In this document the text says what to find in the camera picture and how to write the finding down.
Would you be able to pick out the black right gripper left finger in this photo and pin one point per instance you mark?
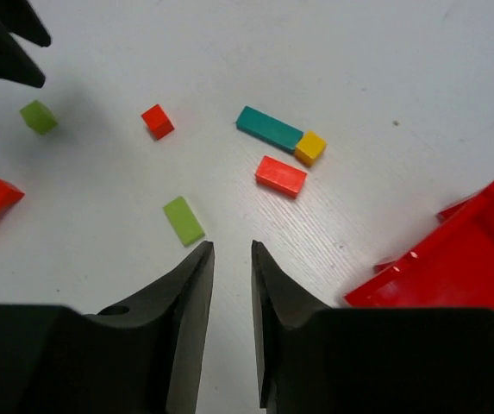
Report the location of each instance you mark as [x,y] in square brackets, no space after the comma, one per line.
[148,352]

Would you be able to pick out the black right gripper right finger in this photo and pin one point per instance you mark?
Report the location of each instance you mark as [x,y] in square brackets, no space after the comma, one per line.
[295,344]

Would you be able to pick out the teal long block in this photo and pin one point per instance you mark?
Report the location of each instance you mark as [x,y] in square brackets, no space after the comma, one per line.
[268,129]

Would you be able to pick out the small green cube block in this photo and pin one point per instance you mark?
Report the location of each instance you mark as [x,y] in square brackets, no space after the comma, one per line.
[38,117]

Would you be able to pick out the green flat rectangular block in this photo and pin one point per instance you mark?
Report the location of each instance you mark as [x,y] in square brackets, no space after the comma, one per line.
[183,221]

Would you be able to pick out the red rectangular block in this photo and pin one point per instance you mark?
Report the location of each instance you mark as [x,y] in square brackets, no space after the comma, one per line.
[280,177]

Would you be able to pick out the yellow cube block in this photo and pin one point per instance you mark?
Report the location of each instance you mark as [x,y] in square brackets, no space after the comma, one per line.
[310,148]

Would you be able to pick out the small red cube block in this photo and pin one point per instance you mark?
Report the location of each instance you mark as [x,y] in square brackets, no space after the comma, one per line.
[157,122]

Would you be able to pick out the red plastic bin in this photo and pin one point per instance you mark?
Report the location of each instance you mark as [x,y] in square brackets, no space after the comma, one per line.
[452,266]

